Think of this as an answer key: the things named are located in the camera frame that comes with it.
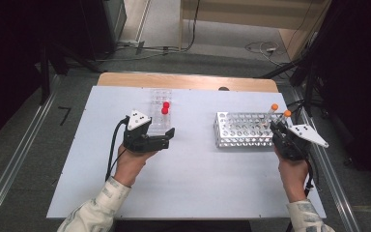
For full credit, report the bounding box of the black stand leg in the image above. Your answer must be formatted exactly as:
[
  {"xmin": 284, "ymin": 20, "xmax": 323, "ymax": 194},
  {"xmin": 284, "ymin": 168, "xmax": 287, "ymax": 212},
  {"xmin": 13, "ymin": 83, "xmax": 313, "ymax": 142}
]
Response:
[{"xmin": 39, "ymin": 42, "xmax": 51, "ymax": 105}]

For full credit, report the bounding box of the metal floor rail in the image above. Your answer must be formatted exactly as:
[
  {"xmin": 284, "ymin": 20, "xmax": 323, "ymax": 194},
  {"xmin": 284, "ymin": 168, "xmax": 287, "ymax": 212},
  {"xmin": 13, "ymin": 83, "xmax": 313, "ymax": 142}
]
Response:
[
  {"xmin": 0, "ymin": 75, "xmax": 62, "ymax": 226},
  {"xmin": 289, "ymin": 86, "xmax": 362, "ymax": 232}
]

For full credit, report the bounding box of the person's left hand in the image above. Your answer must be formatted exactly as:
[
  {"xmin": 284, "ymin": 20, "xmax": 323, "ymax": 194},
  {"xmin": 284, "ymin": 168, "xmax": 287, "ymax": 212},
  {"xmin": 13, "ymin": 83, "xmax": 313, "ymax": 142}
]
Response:
[{"xmin": 114, "ymin": 144, "xmax": 157, "ymax": 189}]

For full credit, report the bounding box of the black floor cable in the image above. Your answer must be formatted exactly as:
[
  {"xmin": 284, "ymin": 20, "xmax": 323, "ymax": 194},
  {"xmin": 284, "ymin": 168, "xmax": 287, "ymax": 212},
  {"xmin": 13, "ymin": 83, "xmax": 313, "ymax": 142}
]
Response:
[{"xmin": 96, "ymin": 0, "xmax": 201, "ymax": 64}]

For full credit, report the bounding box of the wooden cabinet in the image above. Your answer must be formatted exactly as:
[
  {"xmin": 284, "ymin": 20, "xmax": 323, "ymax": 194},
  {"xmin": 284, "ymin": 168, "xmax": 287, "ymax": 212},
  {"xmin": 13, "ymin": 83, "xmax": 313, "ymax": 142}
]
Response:
[{"xmin": 179, "ymin": 0, "xmax": 332, "ymax": 62}]

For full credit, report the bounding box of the black tripod stand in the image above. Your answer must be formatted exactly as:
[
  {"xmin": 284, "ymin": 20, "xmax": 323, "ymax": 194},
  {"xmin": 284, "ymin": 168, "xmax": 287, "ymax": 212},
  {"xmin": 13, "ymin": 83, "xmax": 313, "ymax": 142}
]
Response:
[{"xmin": 260, "ymin": 47, "xmax": 323, "ymax": 118}]

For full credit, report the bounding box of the clear acrylic tube rack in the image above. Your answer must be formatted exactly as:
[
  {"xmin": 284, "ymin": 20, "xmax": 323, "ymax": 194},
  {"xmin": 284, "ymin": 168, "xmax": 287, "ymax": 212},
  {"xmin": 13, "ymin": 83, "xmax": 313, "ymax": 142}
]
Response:
[{"xmin": 148, "ymin": 88, "xmax": 174, "ymax": 136}]

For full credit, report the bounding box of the orange cap test tube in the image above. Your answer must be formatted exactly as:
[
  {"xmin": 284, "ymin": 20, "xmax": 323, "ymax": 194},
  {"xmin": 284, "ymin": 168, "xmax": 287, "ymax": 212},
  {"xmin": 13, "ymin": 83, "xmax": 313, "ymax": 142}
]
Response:
[
  {"xmin": 262, "ymin": 102, "xmax": 279, "ymax": 129},
  {"xmin": 276, "ymin": 109, "xmax": 293, "ymax": 127}
]

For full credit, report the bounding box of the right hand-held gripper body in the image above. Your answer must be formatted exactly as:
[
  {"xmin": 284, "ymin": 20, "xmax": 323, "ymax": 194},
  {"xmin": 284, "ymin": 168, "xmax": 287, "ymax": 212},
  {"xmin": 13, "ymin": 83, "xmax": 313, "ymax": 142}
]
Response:
[{"xmin": 271, "ymin": 124, "xmax": 330, "ymax": 161}]

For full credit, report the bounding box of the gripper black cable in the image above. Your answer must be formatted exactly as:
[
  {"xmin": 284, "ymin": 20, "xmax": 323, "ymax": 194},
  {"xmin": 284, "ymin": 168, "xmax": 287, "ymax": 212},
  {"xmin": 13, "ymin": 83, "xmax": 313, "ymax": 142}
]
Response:
[
  {"xmin": 104, "ymin": 116, "xmax": 130, "ymax": 182},
  {"xmin": 303, "ymin": 159, "xmax": 321, "ymax": 198}
]

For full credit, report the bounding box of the white floor cable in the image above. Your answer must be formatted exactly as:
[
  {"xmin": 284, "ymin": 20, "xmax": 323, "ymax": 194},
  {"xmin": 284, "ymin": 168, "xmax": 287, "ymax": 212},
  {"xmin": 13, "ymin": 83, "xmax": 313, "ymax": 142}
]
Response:
[{"xmin": 244, "ymin": 41, "xmax": 286, "ymax": 67}]

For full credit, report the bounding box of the person's right hand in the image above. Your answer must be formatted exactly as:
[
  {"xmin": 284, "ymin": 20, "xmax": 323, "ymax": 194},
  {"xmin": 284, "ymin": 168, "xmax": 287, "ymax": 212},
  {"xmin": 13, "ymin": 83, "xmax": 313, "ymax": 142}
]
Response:
[{"xmin": 273, "ymin": 146, "xmax": 310, "ymax": 204}]

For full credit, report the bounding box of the white metal tube rack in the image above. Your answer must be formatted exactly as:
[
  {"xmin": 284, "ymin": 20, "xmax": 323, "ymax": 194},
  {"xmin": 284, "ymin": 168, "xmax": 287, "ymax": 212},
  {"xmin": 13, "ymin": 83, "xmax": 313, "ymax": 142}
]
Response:
[{"xmin": 213, "ymin": 111, "xmax": 293, "ymax": 149}]

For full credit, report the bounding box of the wooden table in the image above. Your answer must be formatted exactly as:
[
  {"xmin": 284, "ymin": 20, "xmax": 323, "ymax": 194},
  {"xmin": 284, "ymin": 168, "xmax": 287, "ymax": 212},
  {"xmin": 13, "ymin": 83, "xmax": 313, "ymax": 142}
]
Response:
[{"xmin": 96, "ymin": 72, "xmax": 279, "ymax": 94}]

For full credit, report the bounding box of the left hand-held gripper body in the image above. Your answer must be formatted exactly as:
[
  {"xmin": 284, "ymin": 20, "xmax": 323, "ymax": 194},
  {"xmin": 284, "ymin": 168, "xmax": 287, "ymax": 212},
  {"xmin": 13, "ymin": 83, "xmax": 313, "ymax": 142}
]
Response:
[{"xmin": 122, "ymin": 110, "xmax": 170, "ymax": 154}]

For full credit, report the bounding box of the white table board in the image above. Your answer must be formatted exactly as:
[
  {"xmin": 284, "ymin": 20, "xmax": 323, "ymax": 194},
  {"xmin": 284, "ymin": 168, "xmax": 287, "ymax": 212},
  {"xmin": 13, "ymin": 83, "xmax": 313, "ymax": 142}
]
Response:
[{"xmin": 46, "ymin": 85, "xmax": 327, "ymax": 220}]

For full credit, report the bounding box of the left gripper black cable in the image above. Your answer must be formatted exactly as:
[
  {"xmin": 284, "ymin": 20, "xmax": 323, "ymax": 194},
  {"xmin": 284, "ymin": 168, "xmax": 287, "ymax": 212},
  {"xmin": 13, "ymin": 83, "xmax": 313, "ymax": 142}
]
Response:
[{"xmin": 104, "ymin": 116, "xmax": 130, "ymax": 182}]

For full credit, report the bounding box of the black cabinet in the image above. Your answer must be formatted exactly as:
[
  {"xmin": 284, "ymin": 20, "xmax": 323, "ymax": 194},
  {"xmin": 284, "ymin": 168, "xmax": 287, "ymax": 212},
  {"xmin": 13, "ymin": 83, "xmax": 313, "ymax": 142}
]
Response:
[{"xmin": 79, "ymin": 0, "xmax": 128, "ymax": 63}]

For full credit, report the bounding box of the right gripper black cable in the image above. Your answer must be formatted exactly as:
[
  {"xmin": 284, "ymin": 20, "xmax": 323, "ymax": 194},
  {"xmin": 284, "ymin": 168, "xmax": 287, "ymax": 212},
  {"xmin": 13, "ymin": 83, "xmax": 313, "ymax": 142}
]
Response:
[{"xmin": 303, "ymin": 159, "xmax": 321, "ymax": 198}]

